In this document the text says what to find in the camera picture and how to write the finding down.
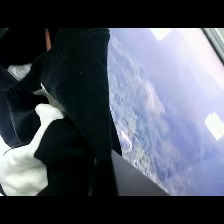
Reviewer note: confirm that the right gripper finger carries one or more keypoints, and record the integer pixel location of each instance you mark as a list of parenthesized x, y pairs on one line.
[(133, 181)]

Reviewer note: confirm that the black sweatshirt white red trim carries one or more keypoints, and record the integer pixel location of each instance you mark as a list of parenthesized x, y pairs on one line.
[(80, 100)]

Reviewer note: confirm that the brown clothes hanger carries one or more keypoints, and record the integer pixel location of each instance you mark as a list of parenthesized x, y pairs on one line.
[(47, 38)]

